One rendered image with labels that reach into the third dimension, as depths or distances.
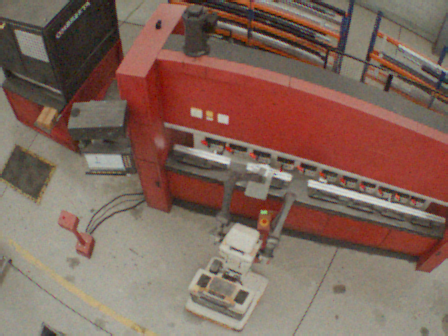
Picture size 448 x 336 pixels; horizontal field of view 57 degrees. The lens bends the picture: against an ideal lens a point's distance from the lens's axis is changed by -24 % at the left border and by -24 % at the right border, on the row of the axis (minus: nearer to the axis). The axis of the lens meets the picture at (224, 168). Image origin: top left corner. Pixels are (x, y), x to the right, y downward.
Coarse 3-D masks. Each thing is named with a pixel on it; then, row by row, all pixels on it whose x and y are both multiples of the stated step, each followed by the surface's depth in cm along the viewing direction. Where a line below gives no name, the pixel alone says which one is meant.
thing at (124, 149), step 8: (88, 144) 403; (96, 144) 403; (104, 144) 403; (112, 144) 403; (120, 144) 403; (128, 144) 403; (88, 152) 396; (96, 152) 396; (104, 152) 396; (112, 152) 396; (120, 152) 396; (128, 152) 396; (128, 160) 406; (88, 168) 420; (128, 168) 418; (136, 168) 425
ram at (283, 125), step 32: (192, 96) 388; (224, 96) 377; (256, 96) 365; (192, 128) 428; (224, 128) 414; (256, 128) 401; (288, 128) 387; (320, 128) 373; (352, 128) 358; (320, 160) 411; (352, 160) 395; (384, 160) 378; (416, 160) 360; (416, 192) 401
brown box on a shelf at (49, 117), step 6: (48, 108) 479; (42, 114) 476; (48, 114) 475; (54, 114) 477; (60, 114) 488; (36, 120) 485; (42, 120) 472; (48, 120) 472; (54, 120) 481; (36, 126) 482; (42, 126) 479; (48, 126) 474; (48, 132) 478
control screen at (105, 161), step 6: (90, 156) 402; (96, 156) 402; (102, 156) 402; (108, 156) 402; (114, 156) 402; (120, 156) 402; (90, 162) 411; (96, 162) 411; (102, 162) 411; (108, 162) 410; (114, 162) 410; (120, 162) 410; (90, 168) 420; (96, 168) 420; (102, 168) 420; (108, 168) 419; (114, 168) 419; (120, 168) 419
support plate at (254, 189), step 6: (270, 174) 456; (270, 180) 453; (252, 186) 450; (258, 186) 450; (264, 186) 450; (246, 192) 448; (252, 192) 448; (258, 192) 448; (264, 192) 448; (258, 198) 445; (264, 198) 445
